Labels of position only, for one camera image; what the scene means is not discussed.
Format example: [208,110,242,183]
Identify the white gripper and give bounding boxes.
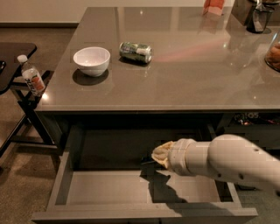
[151,138,194,176]

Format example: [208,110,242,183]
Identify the dark blue rxbar wrapper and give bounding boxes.
[141,157,155,165]

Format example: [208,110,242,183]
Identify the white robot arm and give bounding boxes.
[151,134,280,196]

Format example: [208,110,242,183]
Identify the grey open top drawer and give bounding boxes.
[32,126,257,224]

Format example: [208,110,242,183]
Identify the dark lower drawers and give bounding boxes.
[218,112,280,152]

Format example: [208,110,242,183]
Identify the green soda can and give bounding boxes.
[119,42,152,64]

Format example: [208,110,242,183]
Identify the white bowl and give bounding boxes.
[73,46,110,77]

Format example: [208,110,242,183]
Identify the black side table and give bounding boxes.
[0,42,60,168]

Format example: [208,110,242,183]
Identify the glass jar with snacks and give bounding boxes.
[264,31,280,72]

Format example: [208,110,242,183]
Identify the clear water bottle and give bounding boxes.
[17,54,46,96]

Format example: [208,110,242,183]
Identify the orange snack bag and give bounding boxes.
[203,0,225,16]

